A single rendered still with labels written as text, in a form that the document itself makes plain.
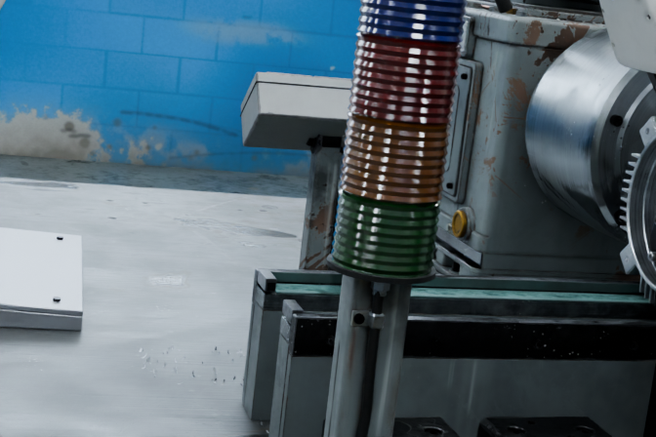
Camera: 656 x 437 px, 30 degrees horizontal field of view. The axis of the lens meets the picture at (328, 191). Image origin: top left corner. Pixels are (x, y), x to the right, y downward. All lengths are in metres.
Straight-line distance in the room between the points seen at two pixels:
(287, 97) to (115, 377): 0.32
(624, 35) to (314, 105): 0.31
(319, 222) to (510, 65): 0.39
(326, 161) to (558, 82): 0.33
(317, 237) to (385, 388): 0.55
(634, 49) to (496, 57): 0.42
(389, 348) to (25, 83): 5.97
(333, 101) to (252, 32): 5.44
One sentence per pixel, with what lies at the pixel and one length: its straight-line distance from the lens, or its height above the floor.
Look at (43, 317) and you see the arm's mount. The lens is 1.29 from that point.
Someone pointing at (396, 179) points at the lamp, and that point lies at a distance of 0.68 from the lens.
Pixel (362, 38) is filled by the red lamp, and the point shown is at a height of 1.16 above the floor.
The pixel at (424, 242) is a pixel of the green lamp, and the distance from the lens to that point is 0.69.
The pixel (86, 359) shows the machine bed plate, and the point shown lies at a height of 0.80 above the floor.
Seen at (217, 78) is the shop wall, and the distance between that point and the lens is 6.67.
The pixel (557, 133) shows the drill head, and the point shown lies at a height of 1.04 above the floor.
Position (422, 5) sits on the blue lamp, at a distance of 0.67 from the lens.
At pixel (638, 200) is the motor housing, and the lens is 1.22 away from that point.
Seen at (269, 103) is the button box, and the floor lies 1.06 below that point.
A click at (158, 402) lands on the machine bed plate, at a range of 1.12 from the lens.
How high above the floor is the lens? 1.20
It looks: 11 degrees down
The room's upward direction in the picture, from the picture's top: 6 degrees clockwise
